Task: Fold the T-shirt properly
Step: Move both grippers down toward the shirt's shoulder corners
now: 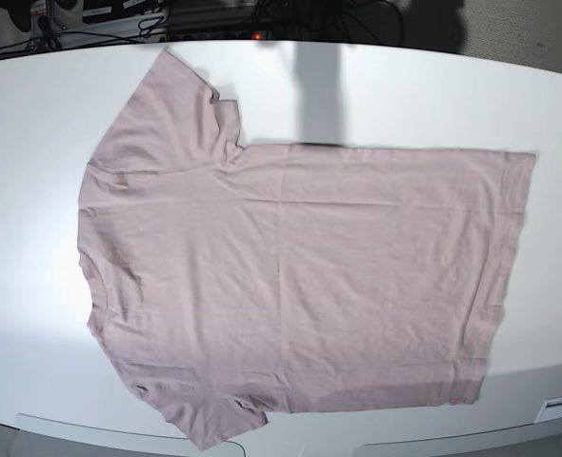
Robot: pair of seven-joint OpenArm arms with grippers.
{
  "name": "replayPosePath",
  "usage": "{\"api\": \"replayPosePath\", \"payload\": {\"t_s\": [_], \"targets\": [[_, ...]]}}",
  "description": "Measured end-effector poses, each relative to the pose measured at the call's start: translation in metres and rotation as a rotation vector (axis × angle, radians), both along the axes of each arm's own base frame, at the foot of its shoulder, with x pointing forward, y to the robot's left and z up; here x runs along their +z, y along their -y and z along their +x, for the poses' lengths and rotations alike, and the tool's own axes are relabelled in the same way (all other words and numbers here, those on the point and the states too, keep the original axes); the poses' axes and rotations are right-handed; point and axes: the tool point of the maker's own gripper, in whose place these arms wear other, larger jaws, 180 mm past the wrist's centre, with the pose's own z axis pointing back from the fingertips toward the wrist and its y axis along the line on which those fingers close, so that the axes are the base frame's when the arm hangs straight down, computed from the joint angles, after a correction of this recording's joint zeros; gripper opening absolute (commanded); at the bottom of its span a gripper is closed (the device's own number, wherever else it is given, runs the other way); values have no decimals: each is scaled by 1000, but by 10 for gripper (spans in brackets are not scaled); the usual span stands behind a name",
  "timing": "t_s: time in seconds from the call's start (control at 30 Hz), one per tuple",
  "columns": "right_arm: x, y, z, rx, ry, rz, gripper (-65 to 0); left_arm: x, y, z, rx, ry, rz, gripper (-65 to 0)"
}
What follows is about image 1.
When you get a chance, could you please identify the tangled black cables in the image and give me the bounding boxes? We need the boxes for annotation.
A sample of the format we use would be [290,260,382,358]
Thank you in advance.
[23,0,406,47]

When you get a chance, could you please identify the black power strip red light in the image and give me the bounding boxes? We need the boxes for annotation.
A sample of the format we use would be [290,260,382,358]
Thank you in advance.
[167,30,273,42]

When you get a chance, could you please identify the pale pink T-shirt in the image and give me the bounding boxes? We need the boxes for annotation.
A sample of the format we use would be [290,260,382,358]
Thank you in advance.
[77,50,536,449]

